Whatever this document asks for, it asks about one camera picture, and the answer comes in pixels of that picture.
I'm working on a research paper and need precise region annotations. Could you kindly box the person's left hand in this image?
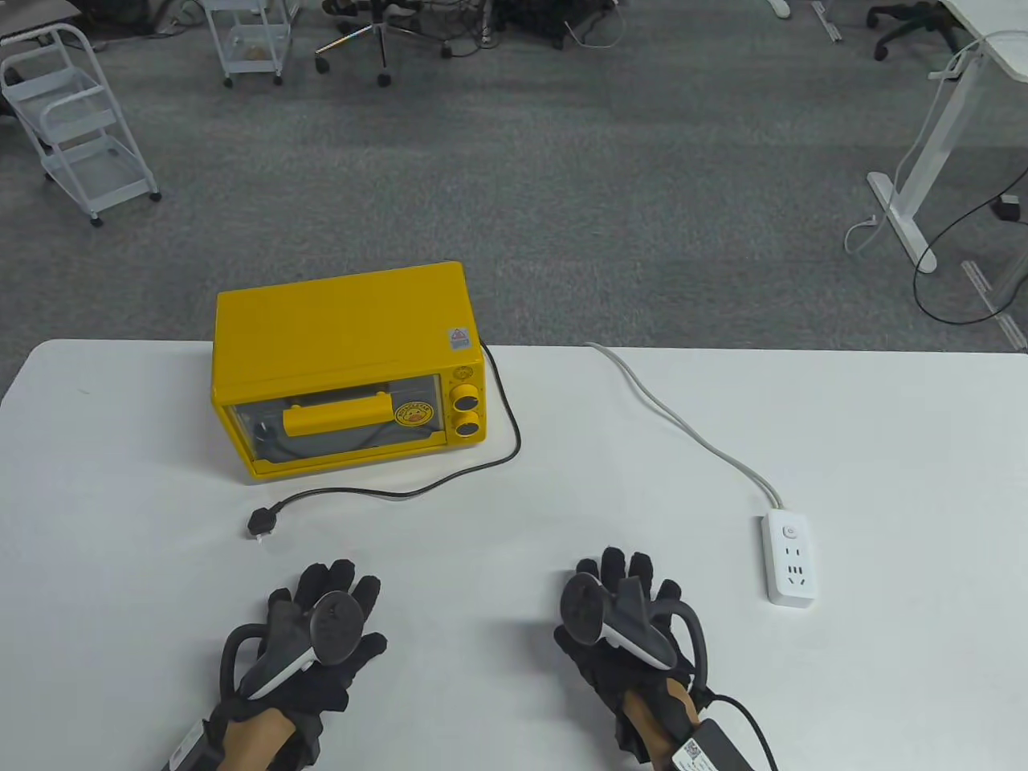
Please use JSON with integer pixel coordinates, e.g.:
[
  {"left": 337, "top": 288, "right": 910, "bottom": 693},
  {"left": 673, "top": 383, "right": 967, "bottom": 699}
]
[{"left": 207, "top": 560, "right": 389, "bottom": 724}]

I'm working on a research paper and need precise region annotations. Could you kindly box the person's right hand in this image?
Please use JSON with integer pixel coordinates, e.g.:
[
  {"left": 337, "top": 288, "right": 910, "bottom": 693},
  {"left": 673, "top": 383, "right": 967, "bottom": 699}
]
[{"left": 553, "top": 548, "right": 698, "bottom": 716}]

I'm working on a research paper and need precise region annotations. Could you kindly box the person's left forearm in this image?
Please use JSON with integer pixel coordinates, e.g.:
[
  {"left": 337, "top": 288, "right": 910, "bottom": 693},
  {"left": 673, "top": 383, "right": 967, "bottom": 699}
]
[{"left": 218, "top": 710, "right": 300, "bottom": 771}]

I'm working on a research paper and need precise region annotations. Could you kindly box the person's right forearm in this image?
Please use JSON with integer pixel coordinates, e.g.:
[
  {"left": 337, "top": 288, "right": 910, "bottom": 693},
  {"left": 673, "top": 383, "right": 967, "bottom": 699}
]
[{"left": 623, "top": 681, "right": 701, "bottom": 771}]

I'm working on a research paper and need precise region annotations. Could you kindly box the grey controller on left glove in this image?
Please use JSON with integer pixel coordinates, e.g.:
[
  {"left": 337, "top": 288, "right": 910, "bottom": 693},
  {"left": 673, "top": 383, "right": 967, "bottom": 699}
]
[{"left": 220, "top": 591, "right": 363, "bottom": 701}]

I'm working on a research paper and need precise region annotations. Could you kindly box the grey controller on glove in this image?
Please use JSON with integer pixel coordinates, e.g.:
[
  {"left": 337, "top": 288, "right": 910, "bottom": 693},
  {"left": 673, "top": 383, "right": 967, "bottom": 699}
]
[
  {"left": 220, "top": 591, "right": 363, "bottom": 701},
  {"left": 559, "top": 573, "right": 708, "bottom": 693}
]

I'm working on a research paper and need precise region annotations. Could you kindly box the grey controller on right glove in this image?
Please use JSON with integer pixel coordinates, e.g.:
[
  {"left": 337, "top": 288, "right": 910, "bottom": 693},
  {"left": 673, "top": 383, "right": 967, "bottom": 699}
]
[{"left": 559, "top": 573, "right": 708, "bottom": 693}]

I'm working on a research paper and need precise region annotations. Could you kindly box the white power strip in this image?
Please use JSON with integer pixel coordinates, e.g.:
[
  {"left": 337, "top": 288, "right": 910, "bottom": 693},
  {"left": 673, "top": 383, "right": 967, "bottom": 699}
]
[{"left": 761, "top": 508, "right": 821, "bottom": 606}]

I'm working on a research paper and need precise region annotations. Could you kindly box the yellow toaster oven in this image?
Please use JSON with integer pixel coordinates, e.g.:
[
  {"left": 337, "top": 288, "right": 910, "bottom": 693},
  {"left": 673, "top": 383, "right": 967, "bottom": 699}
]
[{"left": 211, "top": 261, "right": 487, "bottom": 483}]

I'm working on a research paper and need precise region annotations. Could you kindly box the office chair with chrome base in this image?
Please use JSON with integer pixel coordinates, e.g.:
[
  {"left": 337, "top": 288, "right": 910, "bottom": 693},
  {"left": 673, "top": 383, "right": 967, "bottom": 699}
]
[{"left": 314, "top": 0, "right": 455, "bottom": 88}]

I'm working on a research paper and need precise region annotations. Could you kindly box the office chair with black base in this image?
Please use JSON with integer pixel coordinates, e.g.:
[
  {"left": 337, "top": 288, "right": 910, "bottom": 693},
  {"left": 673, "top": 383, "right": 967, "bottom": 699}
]
[{"left": 866, "top": 0, "right": 967, "bottom": 62}]

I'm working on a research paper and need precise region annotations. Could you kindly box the white power strip cable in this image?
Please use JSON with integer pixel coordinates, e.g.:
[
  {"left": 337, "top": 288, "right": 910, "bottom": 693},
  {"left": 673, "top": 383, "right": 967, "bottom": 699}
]
[{"left": 585, "top": 341, "right": 783, "bottom": 512}]

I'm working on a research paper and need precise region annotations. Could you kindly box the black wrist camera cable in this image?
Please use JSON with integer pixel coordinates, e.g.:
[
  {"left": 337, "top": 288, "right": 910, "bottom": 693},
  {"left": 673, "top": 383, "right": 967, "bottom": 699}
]
[{"left": 697, "top": 694, "right": 781, "bottom": 771}]

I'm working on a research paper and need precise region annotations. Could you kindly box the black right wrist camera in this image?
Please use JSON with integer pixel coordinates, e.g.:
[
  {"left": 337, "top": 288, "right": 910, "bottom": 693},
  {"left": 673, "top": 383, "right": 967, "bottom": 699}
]
[{"left": 670, "top": 718, "right": 757, "bottom": 771}]

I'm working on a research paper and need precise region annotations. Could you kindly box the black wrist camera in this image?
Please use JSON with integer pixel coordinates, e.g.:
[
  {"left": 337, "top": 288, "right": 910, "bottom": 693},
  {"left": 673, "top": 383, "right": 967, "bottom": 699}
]
[
  {"left": 670, "top": 718, "right": 757, "bottom": 771},
  {"left": 163, "top": 721, "right": 211, "bottom": 771}
]

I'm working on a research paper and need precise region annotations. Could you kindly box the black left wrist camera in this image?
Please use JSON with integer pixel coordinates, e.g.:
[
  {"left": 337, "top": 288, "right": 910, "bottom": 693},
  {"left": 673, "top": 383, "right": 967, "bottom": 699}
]
[{"left": 163, "top": 721, "right": 211, "bottom": 771}]

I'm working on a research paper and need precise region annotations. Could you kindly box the black oven power cord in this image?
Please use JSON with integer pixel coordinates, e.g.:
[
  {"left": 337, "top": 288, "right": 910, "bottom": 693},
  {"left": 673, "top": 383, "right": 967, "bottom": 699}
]
[{"left": 248, "top": 343, "right": 522, "bottom": 540}]

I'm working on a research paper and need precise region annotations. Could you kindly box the black floor cable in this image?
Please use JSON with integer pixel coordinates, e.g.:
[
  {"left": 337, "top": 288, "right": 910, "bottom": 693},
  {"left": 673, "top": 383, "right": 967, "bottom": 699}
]
[{"left": 912, "top": 167, "right": 1028, "bottom": 326}]

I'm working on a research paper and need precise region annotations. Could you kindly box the white floor cable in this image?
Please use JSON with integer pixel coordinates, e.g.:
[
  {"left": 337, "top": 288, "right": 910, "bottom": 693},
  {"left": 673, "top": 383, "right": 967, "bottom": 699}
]
[{"left": 844, "top": 210, "right": 894, "bottom": 256}]

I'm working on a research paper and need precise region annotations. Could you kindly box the long grey floor cable cover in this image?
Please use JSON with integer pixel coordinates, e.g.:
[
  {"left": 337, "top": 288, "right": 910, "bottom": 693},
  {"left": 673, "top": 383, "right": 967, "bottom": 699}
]
[{"left": 961, "top": 260, "right": 1028, "bottom": 352}]

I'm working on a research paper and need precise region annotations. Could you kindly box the white desk frame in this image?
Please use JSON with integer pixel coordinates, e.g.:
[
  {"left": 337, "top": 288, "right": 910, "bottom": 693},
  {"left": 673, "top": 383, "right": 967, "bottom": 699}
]
[{"left": 867, "top": 0, "right": 1028, "bottom": 275}]

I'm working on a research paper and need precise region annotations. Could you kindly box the large white wire trolley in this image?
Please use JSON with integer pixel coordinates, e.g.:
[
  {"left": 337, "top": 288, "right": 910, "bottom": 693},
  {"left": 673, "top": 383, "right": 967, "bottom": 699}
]
[{"left": 0, "top": 23, "right": 162, "bottom": 228}]

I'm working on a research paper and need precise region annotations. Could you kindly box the small white wire trolley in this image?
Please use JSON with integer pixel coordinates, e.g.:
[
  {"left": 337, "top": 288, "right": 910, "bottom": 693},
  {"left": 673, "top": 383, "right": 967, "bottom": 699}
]
[{"left": 204, "top": 0, "right": 303, "bottom": 88}]

